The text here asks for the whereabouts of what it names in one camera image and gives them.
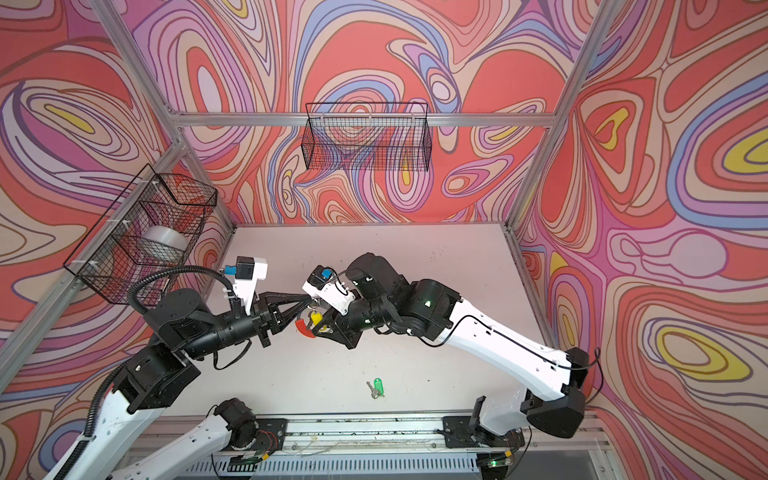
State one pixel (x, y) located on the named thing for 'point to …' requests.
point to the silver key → (374, 392)
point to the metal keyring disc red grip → (304, 324)
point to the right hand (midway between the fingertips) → (324, 336)
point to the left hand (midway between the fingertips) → (310, 302)
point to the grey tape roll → (165, 243)
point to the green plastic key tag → (378, 385)
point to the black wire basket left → (154, 226)
